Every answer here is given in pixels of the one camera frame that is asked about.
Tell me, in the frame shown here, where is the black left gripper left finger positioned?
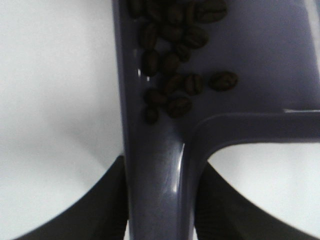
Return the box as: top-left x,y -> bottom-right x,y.
0,156 -> 128,240

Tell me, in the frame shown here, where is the pile of coffee beans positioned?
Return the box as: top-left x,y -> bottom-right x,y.
126,0 -> 228,125

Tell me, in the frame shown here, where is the grey plastic dustpan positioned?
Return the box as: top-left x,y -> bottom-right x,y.
113,0 -> 320,240

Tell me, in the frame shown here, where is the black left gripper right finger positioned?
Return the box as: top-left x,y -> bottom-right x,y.
196,163 -> 314,240

